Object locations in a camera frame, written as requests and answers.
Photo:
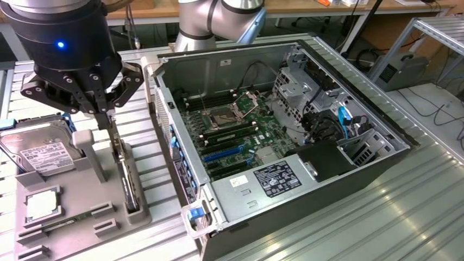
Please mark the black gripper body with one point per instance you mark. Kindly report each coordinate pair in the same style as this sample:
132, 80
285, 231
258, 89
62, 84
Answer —
72, 27

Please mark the graphics card with black cooler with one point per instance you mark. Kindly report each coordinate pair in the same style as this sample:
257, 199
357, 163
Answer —
130, 190

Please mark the green motherboard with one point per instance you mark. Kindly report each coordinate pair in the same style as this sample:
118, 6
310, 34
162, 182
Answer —
268, 130

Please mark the silver hard disk drive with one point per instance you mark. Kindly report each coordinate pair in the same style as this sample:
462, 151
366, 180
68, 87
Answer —
42, 152

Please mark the blue plastic disk carrier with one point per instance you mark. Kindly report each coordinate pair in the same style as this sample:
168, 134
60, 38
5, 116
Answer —
6, 124

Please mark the small metal disk bay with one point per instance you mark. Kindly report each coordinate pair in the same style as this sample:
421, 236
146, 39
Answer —
362, 152

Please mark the thin metal locking lever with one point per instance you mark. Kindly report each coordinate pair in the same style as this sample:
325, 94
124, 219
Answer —
204, 102

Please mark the blue case latch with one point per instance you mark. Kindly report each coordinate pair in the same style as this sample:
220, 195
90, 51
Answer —
193, 213

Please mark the loose green RAM stick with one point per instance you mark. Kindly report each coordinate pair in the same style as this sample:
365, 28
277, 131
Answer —
68, 220

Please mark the aluminium profile frame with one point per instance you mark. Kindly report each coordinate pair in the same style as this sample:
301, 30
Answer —
434, 30

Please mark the black plastic shroud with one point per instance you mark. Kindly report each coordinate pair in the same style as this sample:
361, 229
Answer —
318, 157

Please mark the silver chipset heatsink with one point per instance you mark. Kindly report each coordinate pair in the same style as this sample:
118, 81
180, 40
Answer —
268, 157

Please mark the white cardboard box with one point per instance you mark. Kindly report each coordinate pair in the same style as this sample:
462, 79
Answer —
348, 2

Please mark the silver CPU chip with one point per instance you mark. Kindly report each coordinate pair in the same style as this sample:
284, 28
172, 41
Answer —
42, 206

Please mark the silver power supply unit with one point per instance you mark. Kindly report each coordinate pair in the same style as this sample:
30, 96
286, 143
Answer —
246, 195

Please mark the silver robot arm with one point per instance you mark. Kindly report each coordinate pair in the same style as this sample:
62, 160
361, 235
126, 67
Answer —
202, 21

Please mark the wooden desk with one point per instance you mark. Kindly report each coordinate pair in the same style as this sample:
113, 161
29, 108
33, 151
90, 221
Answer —
398, 9

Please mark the grey equipment box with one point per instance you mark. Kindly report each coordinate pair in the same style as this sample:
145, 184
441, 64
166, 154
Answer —
405, 73

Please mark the metal socket cover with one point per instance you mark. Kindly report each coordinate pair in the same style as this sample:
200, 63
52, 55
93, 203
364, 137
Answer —
248, 103

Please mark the black RAM slot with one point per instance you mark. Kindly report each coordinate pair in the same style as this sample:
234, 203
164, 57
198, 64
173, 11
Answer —
238, 131
217, 104
217, 97
217, 100
238, 127

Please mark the small orange box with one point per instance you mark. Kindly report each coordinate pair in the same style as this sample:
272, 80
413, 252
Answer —
324, 2

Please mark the black chair base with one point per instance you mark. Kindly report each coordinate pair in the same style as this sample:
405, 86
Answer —
310, 20

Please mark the long black expansion slot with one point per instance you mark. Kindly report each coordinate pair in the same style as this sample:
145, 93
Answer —
228, 166
232, 171

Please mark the CPU socket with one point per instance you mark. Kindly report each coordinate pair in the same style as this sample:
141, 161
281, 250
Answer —
221, 118

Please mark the open black PC case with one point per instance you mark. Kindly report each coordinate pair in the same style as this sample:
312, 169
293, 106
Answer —
188, 70

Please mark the grey parts rack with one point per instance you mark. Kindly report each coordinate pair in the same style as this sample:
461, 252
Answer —
82, 195

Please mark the blue slot clip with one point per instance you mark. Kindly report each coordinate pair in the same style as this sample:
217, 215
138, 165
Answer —
248, 162

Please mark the large metal disk bay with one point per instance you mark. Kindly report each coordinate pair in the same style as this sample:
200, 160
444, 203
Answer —
293, 89

